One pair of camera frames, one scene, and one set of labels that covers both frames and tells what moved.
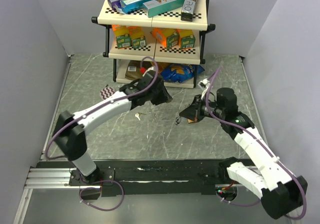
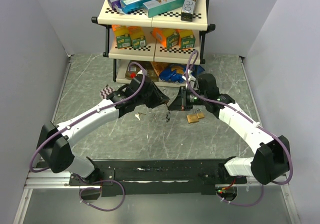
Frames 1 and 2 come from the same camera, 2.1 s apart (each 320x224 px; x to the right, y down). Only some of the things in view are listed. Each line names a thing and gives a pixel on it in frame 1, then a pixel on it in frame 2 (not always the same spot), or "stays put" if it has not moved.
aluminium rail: (51, 178) stays put
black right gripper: (194, 112) → (180, 102)
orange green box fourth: (186, 39) stays put
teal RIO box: (170, 3) stays put
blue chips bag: (180, 73) stays put
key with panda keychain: (178, 119) → (168, 117)
